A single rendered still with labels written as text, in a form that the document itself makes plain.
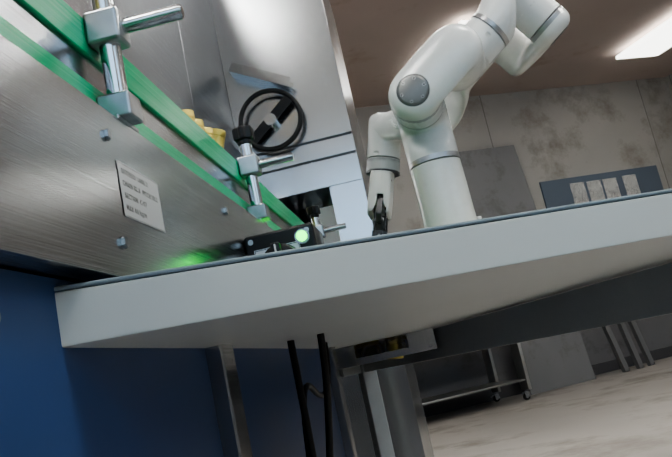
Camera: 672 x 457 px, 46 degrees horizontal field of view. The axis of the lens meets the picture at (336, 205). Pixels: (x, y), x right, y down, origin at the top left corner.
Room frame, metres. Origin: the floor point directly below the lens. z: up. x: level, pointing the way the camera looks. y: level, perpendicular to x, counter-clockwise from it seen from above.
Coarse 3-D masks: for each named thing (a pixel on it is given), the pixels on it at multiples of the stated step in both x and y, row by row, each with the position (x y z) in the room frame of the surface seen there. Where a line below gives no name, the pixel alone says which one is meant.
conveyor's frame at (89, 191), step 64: (0, 64) 0.37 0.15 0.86; (0, 128) 0.37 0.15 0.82; (64, 128) 0.44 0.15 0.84; (128, 128) 0.55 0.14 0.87; (0, 192) 0.36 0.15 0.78; (64, 192) 0.43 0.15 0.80; (128, 192) 0.53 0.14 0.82; (192, 192) 0.69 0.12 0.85; (0, 256) 0.37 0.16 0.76; (64, 256) 0.42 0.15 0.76; (128, 256) 0.51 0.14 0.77; (192, 256) 0.66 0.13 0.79
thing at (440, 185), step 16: (432, 160) 1.37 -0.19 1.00; (448, 160) 1.37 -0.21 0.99; (416, 176) 1.39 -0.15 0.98; (432, 176) 1.37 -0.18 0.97; (448, 176) 1.37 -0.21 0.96; (464, 176) 1.40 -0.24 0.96; (416, 192) 1.41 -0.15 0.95; (432, 192) 1.38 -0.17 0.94; (448, 192) 1.37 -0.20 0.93; (464, 192) 1.38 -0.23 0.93; (432, 208) 1.38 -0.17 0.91; (448, 208) 1.37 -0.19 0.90; (464, 208) 1.38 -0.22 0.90; (432, 224) 1.39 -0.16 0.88
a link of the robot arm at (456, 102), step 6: (468, 90) 1.59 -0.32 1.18; (450, 96) 1.65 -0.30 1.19; (456, 96) 1.63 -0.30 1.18; (462, 96) 1.60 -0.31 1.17; (468, 96) 1.61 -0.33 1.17; (450, 102) 1.66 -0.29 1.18; (456, 102) 1.64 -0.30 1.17; (462, 102) 1.63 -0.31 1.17; (450, 108) 1.67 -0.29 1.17; (456, 108) 1.66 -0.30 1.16; (462, 108) 1.64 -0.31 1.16; (450, 114) 1.67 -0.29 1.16; (456, 114) 1.66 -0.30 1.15; (462, 114) 1.66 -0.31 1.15; (450, 120) 1.68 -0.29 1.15; (456, 120) 1.67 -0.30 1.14
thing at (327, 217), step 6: (324, 210) 2.55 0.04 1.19; (330, 210) 2.55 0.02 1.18; (324, 216) 2.55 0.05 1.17; (330, 216) 2.55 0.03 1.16; (324, 222) 2.55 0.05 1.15; (330, 222) 2.55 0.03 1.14; (336, 222) 2.55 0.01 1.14; (330, 234) 2.55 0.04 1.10; (336, 234) 2.55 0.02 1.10; (324, 240) 2.56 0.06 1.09; (330, 240) 2.55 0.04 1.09; (336, 240) 2.55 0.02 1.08
